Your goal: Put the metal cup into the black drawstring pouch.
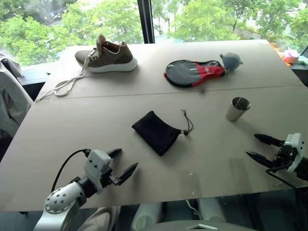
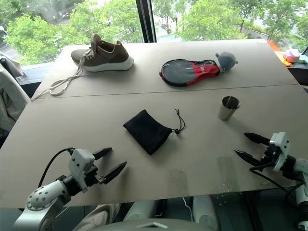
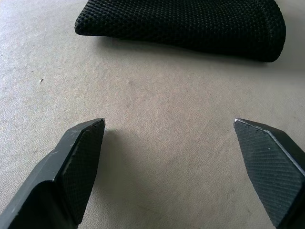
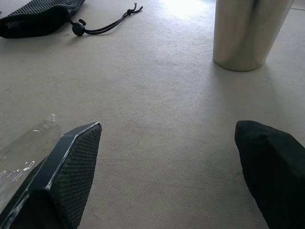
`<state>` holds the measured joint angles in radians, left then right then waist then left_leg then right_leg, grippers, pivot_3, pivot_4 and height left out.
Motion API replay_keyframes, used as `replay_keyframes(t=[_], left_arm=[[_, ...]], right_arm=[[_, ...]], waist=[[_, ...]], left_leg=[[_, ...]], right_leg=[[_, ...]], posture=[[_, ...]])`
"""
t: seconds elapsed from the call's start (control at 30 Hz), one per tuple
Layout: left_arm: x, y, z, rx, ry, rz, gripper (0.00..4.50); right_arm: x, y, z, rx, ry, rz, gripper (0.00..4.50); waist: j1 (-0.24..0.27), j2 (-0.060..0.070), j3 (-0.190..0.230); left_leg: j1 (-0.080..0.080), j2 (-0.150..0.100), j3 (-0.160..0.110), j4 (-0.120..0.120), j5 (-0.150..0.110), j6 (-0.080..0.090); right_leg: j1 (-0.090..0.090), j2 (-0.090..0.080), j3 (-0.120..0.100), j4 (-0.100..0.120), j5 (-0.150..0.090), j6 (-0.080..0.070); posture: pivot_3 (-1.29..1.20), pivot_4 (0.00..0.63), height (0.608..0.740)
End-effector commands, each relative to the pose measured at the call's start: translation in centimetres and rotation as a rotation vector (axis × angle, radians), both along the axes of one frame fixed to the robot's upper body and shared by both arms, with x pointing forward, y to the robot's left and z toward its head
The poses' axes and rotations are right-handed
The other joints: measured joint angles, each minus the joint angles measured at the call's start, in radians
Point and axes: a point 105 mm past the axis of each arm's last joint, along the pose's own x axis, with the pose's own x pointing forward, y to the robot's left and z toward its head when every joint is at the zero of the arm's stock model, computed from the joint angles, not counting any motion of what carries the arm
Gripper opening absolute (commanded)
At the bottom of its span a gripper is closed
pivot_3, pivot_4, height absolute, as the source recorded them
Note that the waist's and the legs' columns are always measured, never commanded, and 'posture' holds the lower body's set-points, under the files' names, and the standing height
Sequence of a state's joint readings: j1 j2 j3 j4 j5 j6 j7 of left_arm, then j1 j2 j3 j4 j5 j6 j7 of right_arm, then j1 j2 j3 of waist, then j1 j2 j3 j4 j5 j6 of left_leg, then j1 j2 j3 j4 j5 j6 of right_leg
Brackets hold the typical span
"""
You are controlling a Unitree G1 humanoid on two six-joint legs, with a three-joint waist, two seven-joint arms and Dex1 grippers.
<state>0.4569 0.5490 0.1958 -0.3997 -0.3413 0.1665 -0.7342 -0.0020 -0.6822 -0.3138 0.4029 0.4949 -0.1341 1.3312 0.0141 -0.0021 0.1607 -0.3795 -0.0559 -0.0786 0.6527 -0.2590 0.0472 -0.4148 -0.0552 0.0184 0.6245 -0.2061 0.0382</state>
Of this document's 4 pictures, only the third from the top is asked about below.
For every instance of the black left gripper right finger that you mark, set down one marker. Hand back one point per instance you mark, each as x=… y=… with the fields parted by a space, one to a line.
x=269 y=171

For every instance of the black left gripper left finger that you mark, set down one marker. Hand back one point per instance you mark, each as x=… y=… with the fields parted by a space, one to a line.
x=59 y=171

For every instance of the black mesh fabric pouch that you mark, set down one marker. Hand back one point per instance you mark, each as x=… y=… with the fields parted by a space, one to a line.
x=190 y=26

